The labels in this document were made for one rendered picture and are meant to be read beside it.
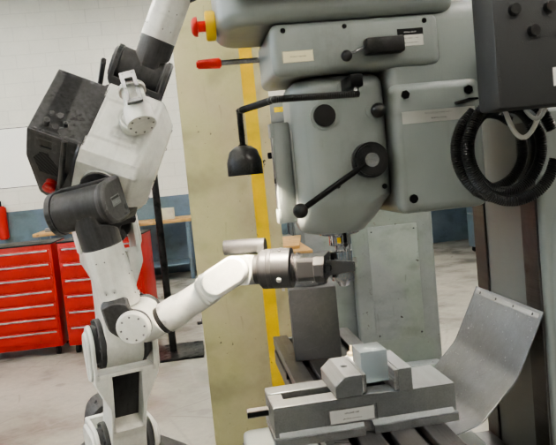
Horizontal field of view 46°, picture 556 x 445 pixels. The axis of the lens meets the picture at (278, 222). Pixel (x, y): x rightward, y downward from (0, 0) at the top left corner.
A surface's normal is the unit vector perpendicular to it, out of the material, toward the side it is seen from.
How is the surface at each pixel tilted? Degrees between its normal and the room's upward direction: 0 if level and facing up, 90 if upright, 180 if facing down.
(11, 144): 90
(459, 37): 90
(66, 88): 57
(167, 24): 107
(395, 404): 90
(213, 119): 90
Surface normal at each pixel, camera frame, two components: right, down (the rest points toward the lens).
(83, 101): 0.32, -0.51
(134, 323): -0.04, 0.22
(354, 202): 0.15, 0.38
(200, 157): 0.13, 0.07
